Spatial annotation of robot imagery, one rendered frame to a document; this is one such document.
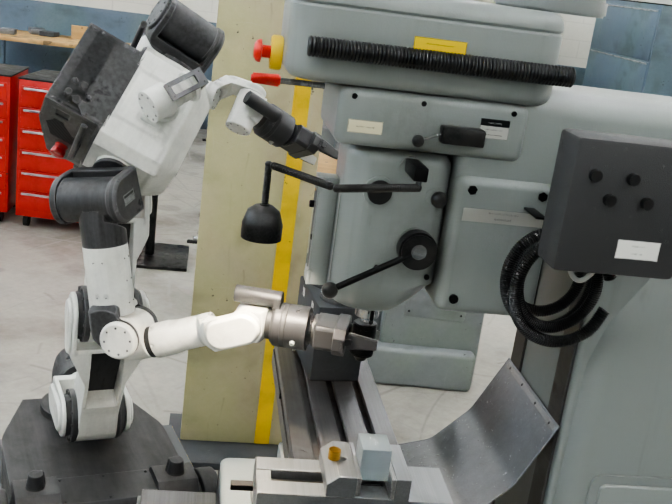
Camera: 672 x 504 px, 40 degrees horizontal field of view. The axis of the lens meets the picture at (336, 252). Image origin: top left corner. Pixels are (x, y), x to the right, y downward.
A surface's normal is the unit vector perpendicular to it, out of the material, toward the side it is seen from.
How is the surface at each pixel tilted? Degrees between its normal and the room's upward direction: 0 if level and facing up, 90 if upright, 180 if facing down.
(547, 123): 90
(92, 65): 56
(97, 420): 103
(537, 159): 90
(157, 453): 0
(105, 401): 27
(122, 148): 94
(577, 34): 90
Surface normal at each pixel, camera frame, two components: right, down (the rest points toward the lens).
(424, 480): 0.13, -0.95
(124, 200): 0.96, 0.00
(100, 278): -0.18, 0.22
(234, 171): 0.12, 0.30
